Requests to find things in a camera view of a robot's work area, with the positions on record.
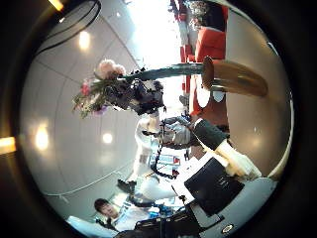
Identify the flower bouquet with teal wrap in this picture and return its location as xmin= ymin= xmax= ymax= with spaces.
xmin=72 ymin=59 xmax=205 ymax=119

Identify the gold cone vase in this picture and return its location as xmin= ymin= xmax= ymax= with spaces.
xmin=201 ymin=55 xmax=269 ymax=98

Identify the black beaded arm cable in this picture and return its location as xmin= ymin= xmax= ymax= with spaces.
xmin=154 ymin=119 xmax=181 ymax=181

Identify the black planter with pale flowers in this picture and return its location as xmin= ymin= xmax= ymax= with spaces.
xmin=184 ymin=0 xmax=230 ymax=33

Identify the person in white shirt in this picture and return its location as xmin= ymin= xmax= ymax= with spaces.
xmin=93 ymin=197 xmax=154 ymax=233

